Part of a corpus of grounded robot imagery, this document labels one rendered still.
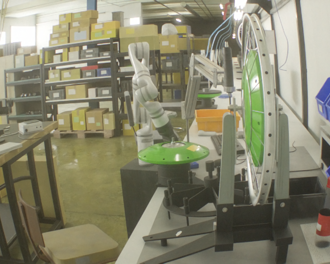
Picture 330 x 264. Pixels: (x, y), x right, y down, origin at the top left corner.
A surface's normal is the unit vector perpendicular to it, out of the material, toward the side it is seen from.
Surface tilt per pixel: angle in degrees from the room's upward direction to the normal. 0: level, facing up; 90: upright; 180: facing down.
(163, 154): 21
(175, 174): 90
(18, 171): 90
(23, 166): 90
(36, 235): 90
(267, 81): 70
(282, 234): 0
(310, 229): 0
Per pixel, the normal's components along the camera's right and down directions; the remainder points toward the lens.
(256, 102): -0.95, 0.02
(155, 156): -0.28, -0.81
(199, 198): 0.80, 0.04
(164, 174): -0.57, 0.19
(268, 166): -0.07, 0.56
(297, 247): -0.05, -0.98
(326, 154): -0.16, 0.21
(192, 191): 0.24, 0.18
